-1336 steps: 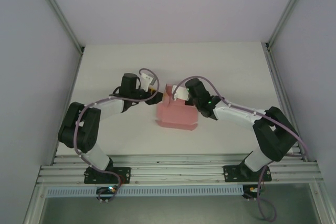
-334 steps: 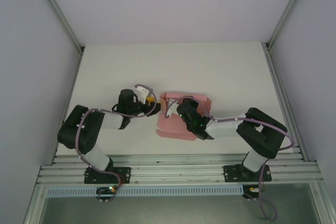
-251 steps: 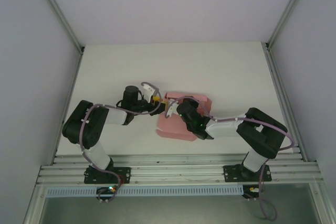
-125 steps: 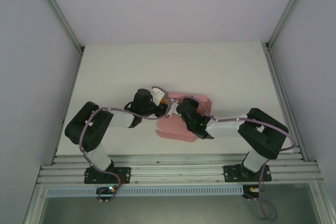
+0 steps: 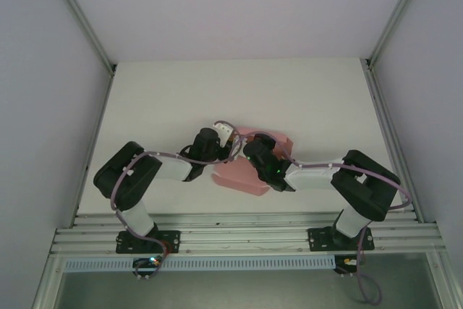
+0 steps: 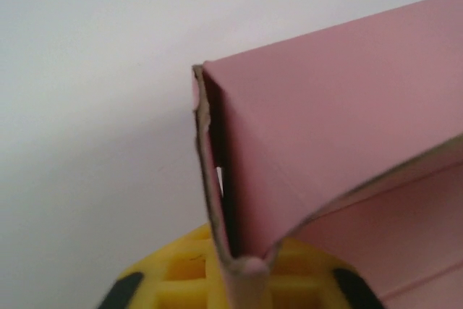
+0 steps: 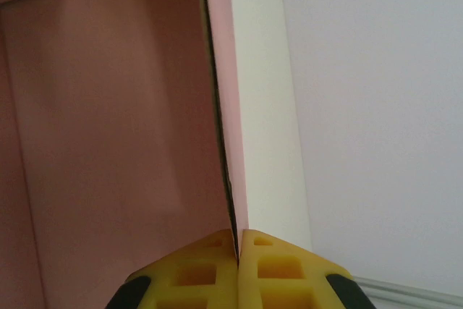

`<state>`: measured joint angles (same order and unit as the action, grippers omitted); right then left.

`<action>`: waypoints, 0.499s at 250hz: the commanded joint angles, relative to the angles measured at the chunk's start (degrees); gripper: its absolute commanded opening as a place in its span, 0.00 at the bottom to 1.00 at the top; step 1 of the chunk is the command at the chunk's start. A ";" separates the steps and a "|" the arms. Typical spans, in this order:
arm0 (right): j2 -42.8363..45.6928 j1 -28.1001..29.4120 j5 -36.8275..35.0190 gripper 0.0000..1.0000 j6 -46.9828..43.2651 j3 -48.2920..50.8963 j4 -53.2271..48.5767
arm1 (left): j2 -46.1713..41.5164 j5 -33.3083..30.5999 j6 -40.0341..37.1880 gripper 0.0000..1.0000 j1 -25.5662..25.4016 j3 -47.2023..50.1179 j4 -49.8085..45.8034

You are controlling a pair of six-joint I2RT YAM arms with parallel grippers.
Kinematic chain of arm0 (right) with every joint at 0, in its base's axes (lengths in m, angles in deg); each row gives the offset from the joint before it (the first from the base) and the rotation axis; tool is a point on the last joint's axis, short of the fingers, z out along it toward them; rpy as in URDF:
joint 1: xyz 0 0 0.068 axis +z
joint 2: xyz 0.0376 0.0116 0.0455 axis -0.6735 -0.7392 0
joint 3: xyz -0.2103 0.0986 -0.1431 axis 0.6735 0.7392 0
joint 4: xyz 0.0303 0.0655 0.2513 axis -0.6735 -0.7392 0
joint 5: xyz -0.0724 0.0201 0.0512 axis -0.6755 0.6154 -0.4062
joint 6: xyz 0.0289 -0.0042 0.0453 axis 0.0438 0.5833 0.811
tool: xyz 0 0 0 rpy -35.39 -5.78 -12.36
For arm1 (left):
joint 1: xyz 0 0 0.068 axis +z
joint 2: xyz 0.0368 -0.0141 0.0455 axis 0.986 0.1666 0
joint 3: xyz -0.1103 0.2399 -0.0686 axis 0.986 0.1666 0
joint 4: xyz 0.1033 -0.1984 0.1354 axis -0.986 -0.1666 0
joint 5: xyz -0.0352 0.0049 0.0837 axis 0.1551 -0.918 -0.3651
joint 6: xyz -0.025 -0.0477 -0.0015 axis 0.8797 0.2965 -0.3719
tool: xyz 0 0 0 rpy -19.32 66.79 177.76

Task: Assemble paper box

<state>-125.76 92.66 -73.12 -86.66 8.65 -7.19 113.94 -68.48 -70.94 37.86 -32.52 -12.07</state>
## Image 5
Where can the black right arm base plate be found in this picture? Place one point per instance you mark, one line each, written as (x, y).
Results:
(318, 240)

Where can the grey metal panel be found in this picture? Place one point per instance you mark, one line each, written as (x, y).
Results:
(235, 291)

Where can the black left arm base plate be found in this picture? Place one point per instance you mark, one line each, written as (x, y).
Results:
(170, 242)

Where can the pink paper box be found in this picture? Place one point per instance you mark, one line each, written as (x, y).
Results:
(238, 178)

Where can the aluminium table side rail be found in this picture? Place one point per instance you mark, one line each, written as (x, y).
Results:
(387, 124)
(101, 124)

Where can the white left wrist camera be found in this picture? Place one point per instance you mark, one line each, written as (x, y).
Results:
(224, 130)

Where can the aluminium mounting rail frame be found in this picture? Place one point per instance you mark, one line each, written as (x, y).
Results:
(253, 236)

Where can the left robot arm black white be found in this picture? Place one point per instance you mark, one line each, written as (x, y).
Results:
(123, 175)

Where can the aluminium corner post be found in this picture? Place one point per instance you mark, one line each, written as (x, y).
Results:
(396, 12)
(83, 19)

